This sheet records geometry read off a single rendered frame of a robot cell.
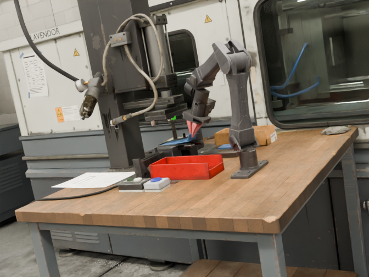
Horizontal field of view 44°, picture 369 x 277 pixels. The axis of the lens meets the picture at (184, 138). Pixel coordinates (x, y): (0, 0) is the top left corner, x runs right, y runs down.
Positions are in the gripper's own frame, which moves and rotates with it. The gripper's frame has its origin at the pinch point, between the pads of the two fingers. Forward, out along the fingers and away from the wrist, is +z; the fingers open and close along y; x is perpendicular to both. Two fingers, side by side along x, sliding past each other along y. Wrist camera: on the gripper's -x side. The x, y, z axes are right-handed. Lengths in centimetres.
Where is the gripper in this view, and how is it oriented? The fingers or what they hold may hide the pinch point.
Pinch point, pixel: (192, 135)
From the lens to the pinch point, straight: 188.4
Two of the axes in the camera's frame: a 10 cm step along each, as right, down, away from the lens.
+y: -8.4, -3.5, 4.1
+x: -4.9, 2.2, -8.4
